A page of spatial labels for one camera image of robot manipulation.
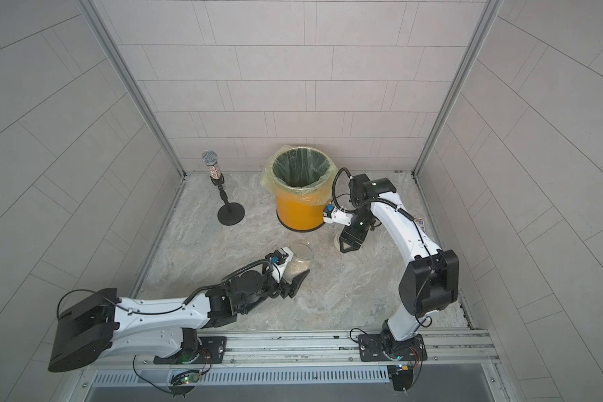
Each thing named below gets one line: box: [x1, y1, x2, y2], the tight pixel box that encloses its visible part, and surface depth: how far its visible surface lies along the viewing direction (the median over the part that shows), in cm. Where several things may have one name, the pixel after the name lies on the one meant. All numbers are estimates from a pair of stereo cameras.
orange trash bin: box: [271, 145, 335, 232], surface depth 93 cm
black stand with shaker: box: [201, 149, 246, 227], surface depth 101 cm
